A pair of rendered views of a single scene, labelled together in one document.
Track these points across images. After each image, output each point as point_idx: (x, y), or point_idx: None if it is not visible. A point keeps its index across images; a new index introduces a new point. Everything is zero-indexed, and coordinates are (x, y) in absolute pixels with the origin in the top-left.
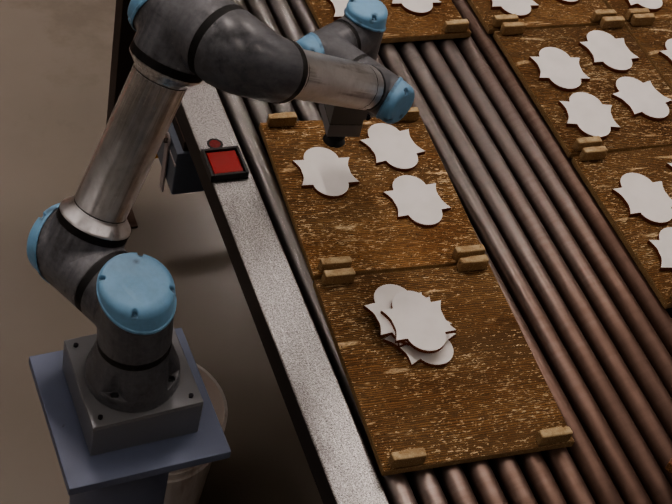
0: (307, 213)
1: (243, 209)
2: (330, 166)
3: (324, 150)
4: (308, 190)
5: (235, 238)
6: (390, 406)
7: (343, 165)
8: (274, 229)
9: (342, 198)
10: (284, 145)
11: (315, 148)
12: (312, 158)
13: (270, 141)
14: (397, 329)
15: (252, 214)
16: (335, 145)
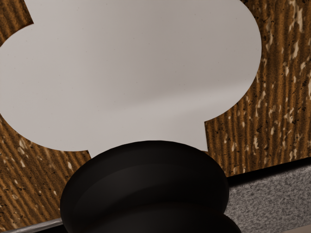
0: (304, 126)
1: (237, 221)
2: (102, 62)
3: (9, 83)
4: (213, 125)
5: (307, 224)
6: None
7: (81, 3)
8: (297, 169)
9: (255, 13)
10: (23, 190)
11: (10, 115)
12: (72, 125)
13: (20, 220)
14: None
15: (252, 208)
16: (223, 210)
